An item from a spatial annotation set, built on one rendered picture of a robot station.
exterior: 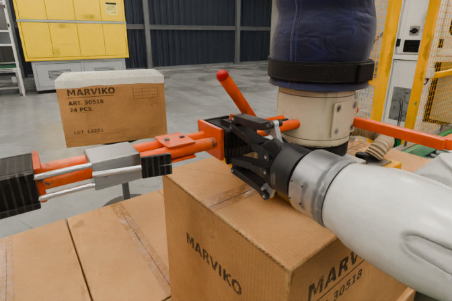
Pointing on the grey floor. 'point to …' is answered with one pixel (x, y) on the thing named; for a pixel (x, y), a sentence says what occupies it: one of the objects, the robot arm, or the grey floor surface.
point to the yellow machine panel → (68, 24)
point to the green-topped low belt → (11, 76)
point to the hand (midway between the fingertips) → (222, 136)
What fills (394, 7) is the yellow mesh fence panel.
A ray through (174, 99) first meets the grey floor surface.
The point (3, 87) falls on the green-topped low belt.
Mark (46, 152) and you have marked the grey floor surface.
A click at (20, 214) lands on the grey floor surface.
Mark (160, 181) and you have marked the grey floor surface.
